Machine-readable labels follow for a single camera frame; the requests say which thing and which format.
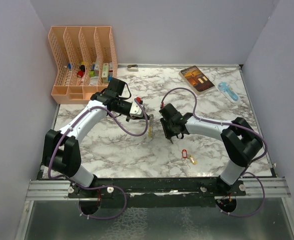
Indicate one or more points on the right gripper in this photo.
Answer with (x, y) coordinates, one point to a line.
(168, 133)

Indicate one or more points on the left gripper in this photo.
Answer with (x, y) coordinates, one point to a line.
(129, 117)

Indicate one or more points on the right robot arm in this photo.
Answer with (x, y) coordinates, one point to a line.
(241, 142)

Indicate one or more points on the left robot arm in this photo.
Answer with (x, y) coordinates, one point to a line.
(62, 147)

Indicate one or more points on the red tag key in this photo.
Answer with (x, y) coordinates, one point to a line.
(184, 156)

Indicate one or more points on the orange-yellow tag key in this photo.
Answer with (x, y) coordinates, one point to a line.
(192, 159)

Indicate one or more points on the green white box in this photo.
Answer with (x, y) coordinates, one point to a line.
(105, 73)

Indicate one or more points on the beige small object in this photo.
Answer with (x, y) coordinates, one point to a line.
(132, 67)

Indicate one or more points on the green block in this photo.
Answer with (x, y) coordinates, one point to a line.
(92, 74)

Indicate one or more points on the paperback book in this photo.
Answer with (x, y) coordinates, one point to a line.
(196, 79)

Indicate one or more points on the red black bottle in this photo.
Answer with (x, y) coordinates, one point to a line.
(81, 71)

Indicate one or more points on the peach desk organizer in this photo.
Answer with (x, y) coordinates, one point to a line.
(86, 61)

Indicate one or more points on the blue packaged item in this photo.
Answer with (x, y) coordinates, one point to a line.
(228, 92)

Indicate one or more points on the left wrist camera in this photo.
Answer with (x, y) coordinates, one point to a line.
(135, 110)

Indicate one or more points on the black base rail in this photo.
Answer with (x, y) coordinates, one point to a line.
(158, 192)

